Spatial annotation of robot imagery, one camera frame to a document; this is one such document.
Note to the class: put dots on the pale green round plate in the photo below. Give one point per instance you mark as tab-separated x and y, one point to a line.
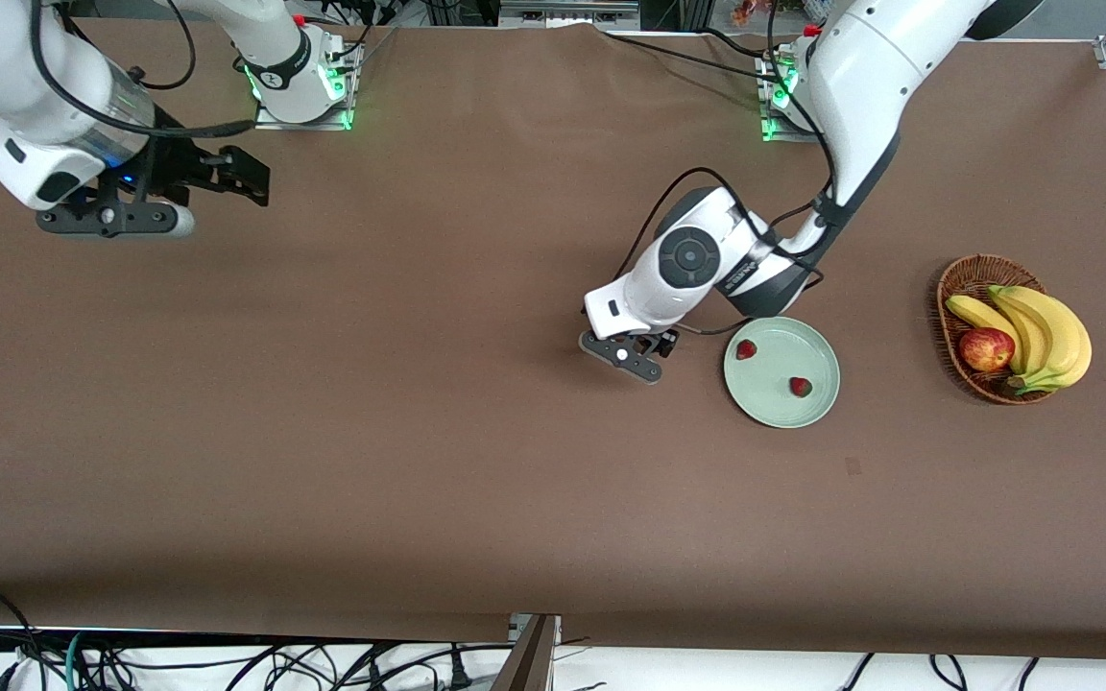
774	389

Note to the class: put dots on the red apple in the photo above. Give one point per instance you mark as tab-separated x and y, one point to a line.
987	350

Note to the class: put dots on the yellow banana bunch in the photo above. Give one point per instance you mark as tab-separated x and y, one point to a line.
1052	336

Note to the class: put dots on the brown table cover sheet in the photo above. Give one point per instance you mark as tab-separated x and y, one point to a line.
515	480

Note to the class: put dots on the aluminium profile post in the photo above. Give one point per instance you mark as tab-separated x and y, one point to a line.
529	657

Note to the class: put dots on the grey metal box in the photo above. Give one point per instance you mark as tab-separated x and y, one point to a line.
567	11

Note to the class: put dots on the red strawberry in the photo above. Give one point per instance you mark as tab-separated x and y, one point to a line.
800	387
746	349

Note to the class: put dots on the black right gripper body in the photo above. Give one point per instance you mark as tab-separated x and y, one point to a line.
172	161

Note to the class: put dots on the brown wicker basket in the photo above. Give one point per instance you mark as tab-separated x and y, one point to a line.
971	283

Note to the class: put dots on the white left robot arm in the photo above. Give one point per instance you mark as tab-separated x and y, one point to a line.
860	86

